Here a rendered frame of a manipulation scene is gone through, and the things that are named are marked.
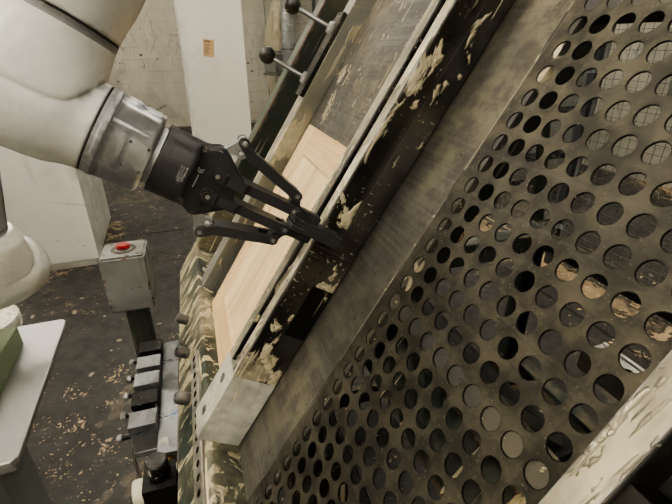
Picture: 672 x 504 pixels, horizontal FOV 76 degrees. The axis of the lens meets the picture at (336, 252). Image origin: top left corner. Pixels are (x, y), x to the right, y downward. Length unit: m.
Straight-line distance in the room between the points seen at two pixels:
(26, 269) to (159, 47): 8.01
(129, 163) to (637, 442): 0.44
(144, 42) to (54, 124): 8.64
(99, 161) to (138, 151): 0.04
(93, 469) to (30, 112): 1.72
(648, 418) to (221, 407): 0.57
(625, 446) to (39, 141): 0.48
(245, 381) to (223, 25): 4.26
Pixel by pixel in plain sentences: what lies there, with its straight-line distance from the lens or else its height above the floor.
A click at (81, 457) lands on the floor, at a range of 2.12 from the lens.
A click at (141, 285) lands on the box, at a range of 1.36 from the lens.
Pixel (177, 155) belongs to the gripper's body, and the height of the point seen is 1.36.
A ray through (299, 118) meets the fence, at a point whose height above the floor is 1.31.
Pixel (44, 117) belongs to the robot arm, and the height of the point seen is 1.40.
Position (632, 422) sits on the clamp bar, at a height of 1.30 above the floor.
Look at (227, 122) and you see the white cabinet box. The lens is 4.77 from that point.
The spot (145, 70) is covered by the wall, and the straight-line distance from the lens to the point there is 9.10.
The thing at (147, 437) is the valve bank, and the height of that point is 0.73.
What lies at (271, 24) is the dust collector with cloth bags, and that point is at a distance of 6.93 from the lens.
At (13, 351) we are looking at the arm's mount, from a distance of 1.35.
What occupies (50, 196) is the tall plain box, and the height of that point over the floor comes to 0.55.
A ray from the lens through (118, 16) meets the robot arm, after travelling 0.48.
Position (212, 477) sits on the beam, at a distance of 0.72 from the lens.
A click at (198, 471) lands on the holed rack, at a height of 0.89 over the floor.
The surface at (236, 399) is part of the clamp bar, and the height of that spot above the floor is 0.98.
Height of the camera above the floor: 1.46
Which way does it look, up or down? 26 degrees down
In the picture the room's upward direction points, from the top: straight up
